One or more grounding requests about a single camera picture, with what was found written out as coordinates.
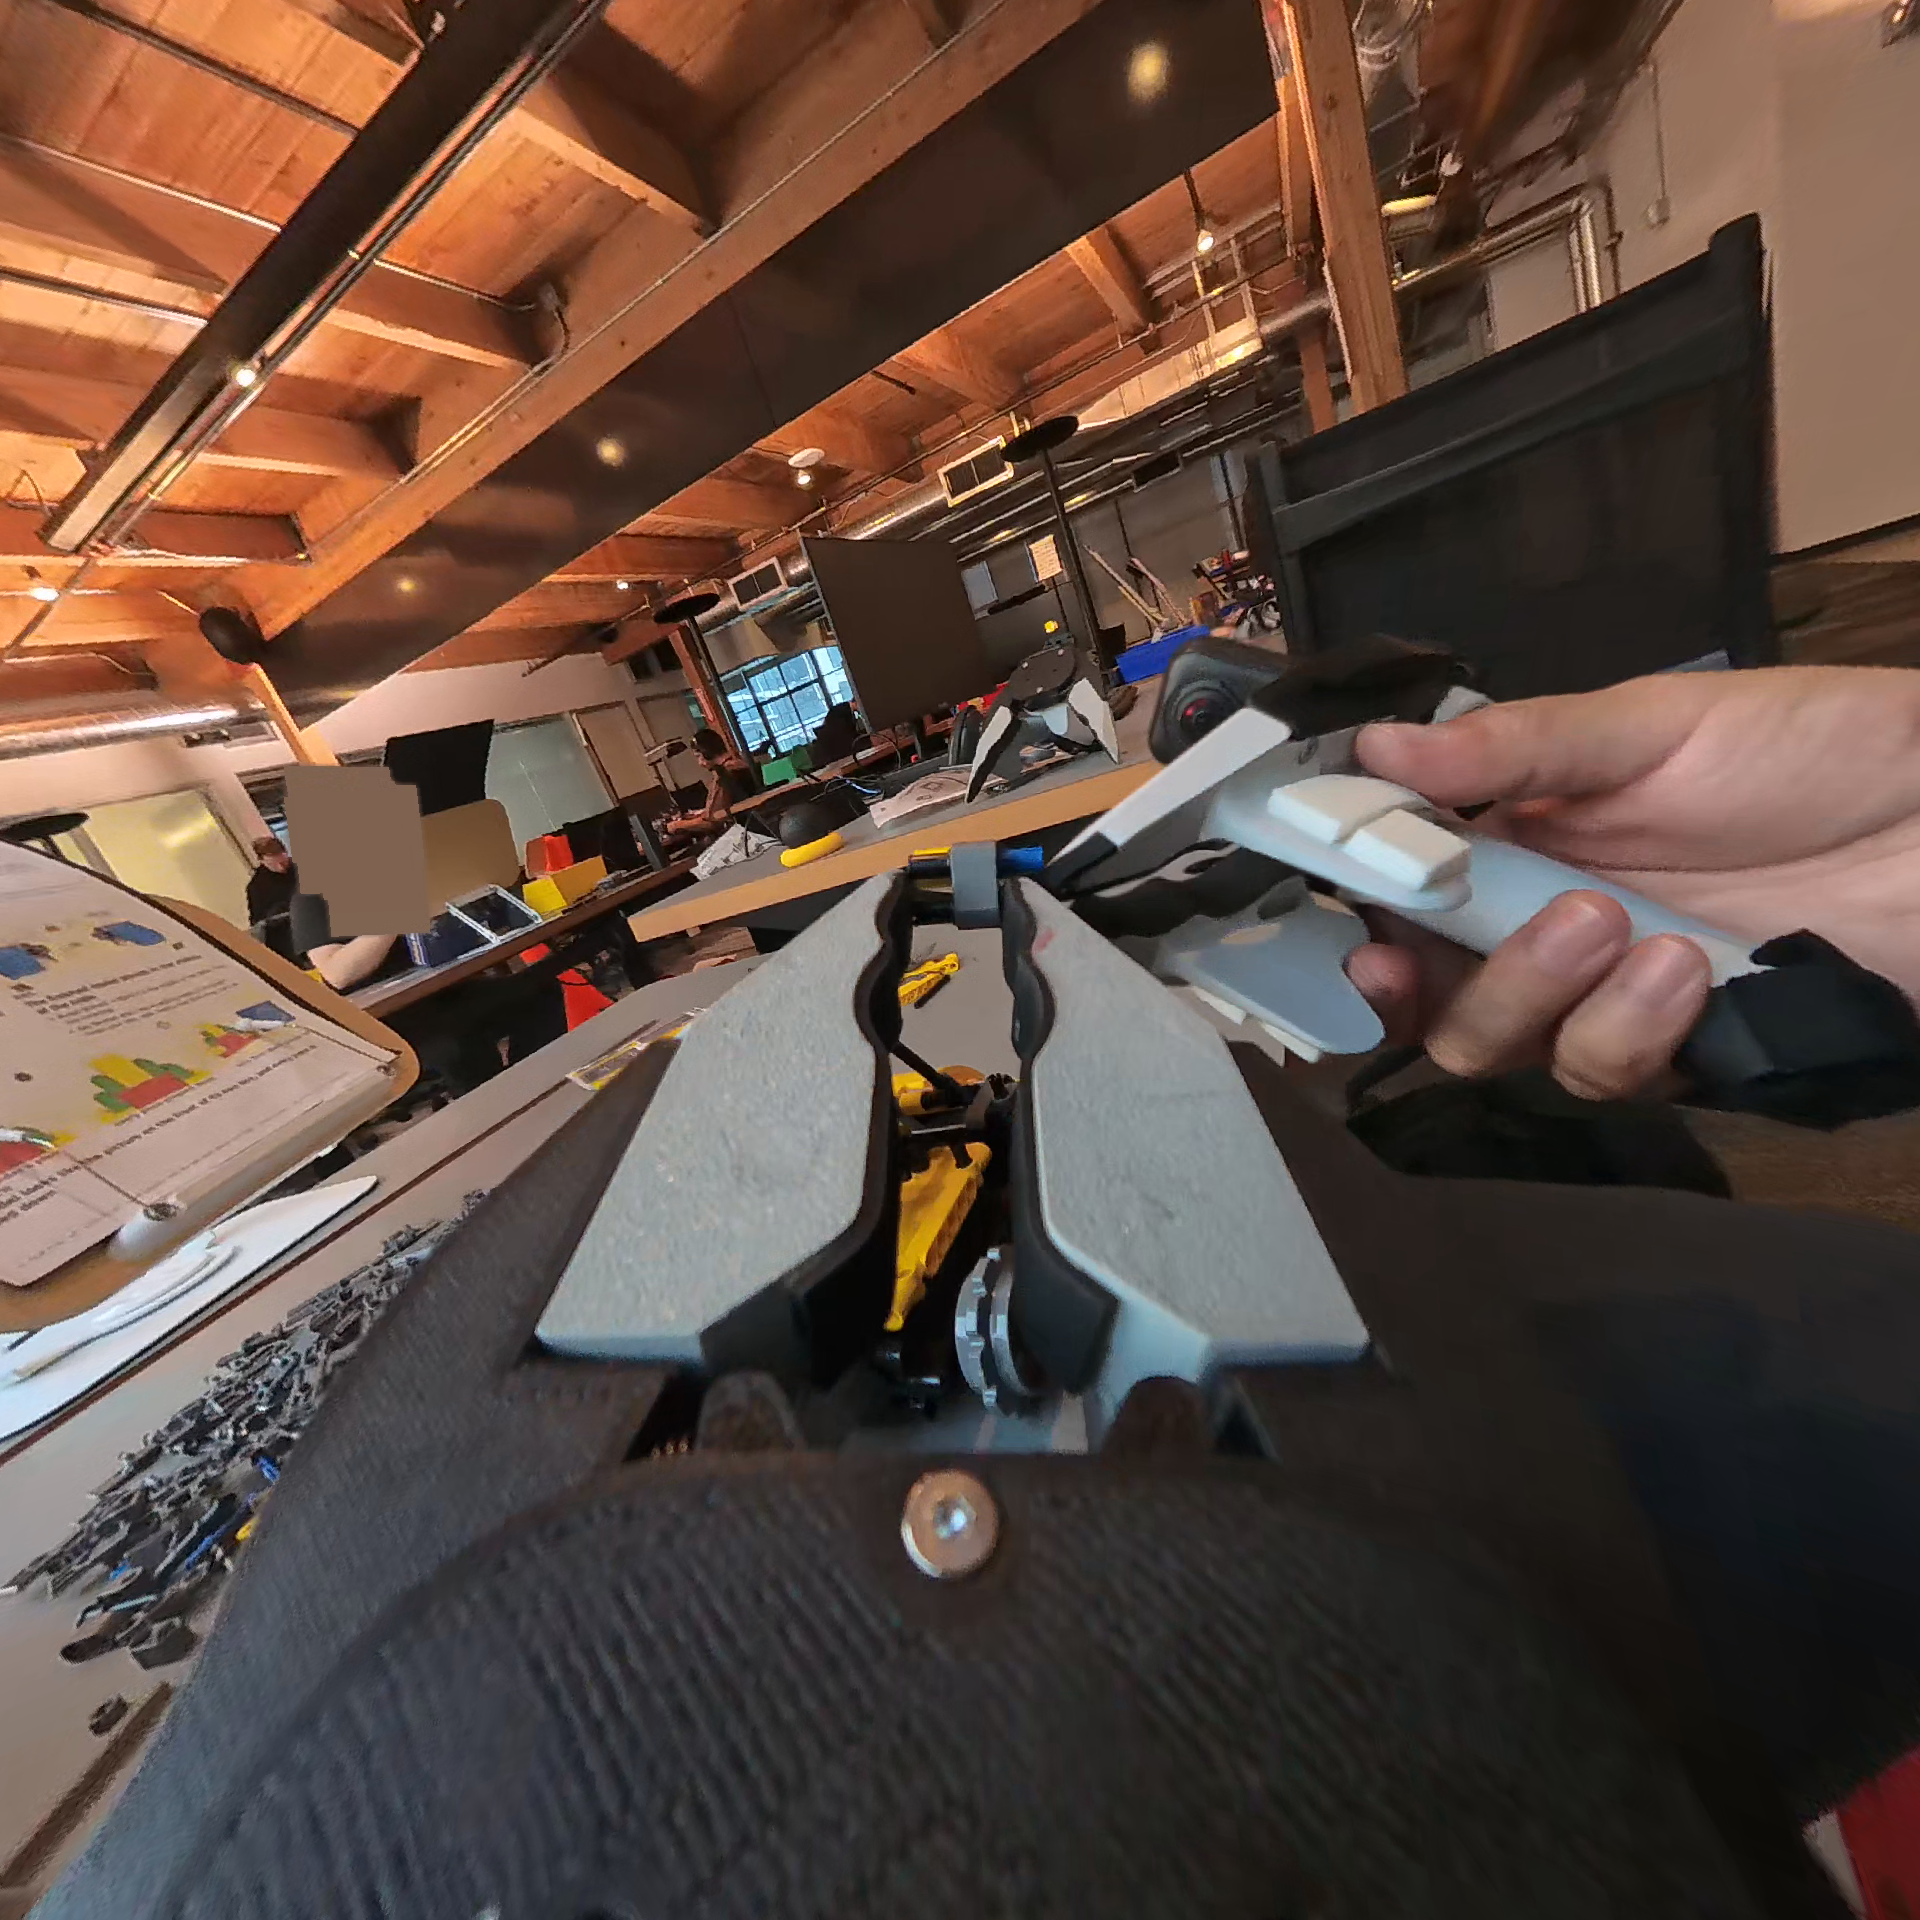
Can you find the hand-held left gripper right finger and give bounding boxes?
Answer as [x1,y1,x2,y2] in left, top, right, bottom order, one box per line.
[1001,878,1373,1383]

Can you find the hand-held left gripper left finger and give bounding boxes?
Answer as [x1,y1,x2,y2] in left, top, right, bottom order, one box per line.
[532,874,916,1370]

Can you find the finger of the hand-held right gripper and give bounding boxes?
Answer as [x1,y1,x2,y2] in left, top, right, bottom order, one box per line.
[1072,848,1389,1063]
[1044,710,1306,904]

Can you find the yellow toy vehicle model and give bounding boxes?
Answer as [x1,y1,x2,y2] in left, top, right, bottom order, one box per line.
[874,1035,1052,1420]

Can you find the dark grey beam blue pins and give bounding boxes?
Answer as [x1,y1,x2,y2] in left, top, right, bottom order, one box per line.
[907,838,1052,924]

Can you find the wooden top desk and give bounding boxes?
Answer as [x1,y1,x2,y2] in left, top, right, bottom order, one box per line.
[626,754,1187,950]

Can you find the grey desk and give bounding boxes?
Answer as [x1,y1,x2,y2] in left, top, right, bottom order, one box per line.
[0,959,781,1892]

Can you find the person's right hand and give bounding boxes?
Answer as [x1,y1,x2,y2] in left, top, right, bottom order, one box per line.
[1345,662,1920,1106]

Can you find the idle grey black gripper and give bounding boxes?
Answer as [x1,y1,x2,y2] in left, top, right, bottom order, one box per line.
[960,638,1124,806]

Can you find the black mesh office chair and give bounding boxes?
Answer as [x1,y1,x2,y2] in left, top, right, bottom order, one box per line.
[1241,214,1784,671]

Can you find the large black display screen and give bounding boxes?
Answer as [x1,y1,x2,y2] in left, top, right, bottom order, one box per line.
[801,535,994,731]

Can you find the black pole stand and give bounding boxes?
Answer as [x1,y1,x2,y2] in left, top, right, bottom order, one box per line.
[997,416,1120,680]

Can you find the white document stand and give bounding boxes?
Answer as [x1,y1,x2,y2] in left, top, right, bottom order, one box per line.
[0,838,426,1448]

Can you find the wooden pillar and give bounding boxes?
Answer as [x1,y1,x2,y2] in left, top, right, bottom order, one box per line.
[1280,0,1413,416]

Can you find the pile of small bricks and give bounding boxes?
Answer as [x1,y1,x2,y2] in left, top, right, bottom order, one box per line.
[0,1222,496,1742]

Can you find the printed instruction sheet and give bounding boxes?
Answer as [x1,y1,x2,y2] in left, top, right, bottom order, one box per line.
[0,844,396,1292]

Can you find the long ceiling light bar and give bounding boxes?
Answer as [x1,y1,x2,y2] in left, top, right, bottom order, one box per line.
[42,0,608,559]

